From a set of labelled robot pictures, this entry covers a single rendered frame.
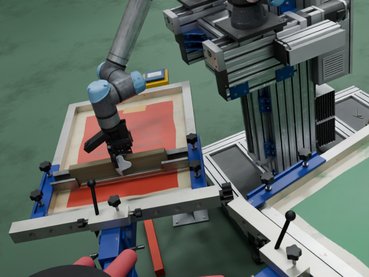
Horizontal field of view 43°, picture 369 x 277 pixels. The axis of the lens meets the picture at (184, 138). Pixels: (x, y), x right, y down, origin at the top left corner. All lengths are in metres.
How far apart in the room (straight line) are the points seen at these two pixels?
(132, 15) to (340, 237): 0.97
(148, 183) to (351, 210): 0.70
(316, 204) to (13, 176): 2.74
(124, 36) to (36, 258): 1.78
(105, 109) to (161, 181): 0.35
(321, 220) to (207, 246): 1.33
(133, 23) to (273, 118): 1.07
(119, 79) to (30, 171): 2.31
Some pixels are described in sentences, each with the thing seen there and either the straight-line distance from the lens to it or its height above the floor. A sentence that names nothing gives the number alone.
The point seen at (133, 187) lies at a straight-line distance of 1.71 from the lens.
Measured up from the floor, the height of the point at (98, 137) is 1.17.
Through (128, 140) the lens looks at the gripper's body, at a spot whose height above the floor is 1.15.
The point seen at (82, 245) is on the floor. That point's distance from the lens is 2.99.
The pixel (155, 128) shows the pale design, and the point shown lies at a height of 0.95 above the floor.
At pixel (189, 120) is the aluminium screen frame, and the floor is 0.99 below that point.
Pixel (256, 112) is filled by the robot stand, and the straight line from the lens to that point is 2.45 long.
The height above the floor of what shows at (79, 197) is 0.95.
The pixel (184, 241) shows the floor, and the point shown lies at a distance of 2.78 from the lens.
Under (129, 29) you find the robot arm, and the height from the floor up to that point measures 1.45.
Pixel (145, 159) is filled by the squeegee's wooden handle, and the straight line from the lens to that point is 1.68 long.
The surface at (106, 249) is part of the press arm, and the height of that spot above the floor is 1.04.
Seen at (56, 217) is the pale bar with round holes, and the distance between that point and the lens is 1.59.
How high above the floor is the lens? 2.03
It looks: 35 degrees down
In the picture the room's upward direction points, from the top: 14 degrees counter-clockwise
